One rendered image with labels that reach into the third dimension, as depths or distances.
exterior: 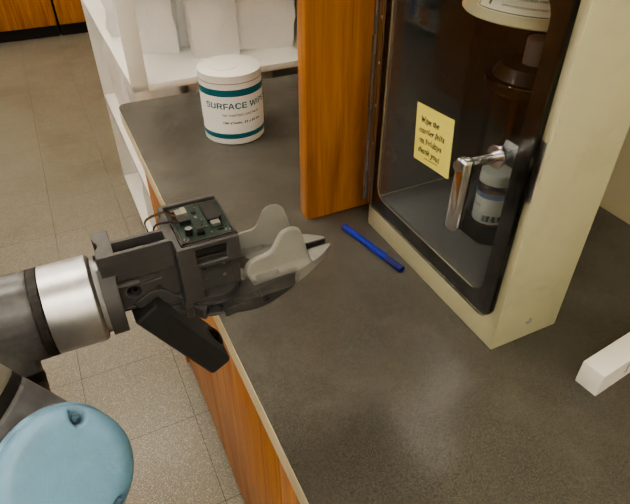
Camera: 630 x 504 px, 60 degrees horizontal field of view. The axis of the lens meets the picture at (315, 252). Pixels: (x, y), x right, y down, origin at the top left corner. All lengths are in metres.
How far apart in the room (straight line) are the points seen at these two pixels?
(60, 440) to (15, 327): 0.16
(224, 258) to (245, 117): 0.74
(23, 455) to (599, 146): 0.57
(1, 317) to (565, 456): 0.57
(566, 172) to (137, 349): 1.70
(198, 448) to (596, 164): 1.42
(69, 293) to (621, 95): 0.54
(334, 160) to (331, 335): 0.31
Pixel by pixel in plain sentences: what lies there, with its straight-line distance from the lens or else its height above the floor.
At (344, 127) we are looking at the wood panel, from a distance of 0.89.
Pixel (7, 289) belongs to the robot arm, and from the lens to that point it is 0.48.
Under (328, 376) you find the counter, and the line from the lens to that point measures 0.70.
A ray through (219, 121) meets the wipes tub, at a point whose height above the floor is 0.99.
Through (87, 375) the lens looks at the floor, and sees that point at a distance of 2.06.
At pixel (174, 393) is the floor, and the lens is 1.92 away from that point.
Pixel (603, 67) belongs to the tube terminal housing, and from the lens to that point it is 0.59.
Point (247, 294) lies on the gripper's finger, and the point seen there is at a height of 1.15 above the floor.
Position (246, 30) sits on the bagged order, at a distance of 1.80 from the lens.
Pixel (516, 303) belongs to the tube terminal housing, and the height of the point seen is 1.01.
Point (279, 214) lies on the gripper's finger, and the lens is 0.53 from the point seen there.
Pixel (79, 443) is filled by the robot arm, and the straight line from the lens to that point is 0.34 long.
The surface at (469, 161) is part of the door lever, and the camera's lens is 0.59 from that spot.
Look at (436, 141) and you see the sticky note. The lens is 0.71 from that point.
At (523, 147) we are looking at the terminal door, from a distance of 0.60.
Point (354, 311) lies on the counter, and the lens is 0.78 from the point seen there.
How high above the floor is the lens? 1.48
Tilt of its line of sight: 38 degrees down
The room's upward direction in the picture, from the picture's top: straight up
